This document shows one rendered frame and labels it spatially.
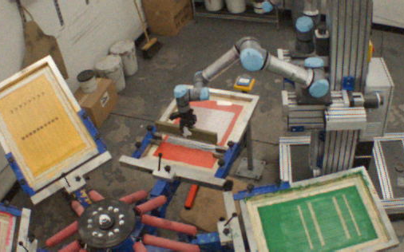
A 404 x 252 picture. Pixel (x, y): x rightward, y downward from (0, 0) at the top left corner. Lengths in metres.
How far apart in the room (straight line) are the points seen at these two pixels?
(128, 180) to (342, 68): 2.23
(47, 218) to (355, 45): 3.00
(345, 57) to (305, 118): 0.47
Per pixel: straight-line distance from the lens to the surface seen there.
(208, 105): 3.04
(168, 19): 5.77
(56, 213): 4.00
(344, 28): 2.57
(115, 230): 1.98
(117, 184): 3.98
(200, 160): 2.66
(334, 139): 3.11
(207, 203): 3.62
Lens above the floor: 2.87
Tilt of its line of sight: 42 degrees down
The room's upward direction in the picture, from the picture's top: 10 degrees counter-clockwise
